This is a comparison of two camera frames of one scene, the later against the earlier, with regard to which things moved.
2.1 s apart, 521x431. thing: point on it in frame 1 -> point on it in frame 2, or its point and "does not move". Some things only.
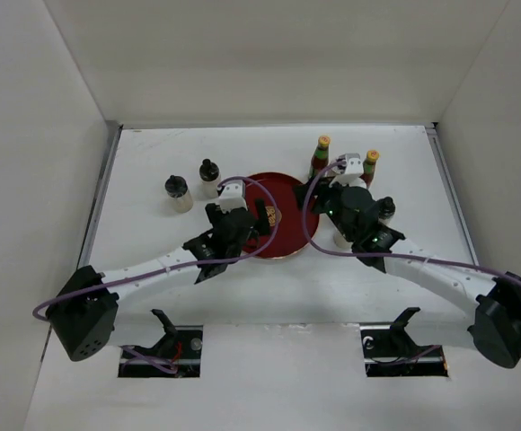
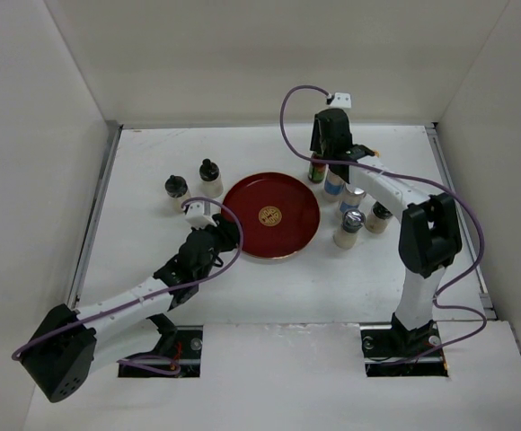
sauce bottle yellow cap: x=320 y=158 does not move
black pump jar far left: x=176 y=189 does not move
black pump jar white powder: x=209 y=172 does not move
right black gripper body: x=333 y=192 -> x=318 y=144
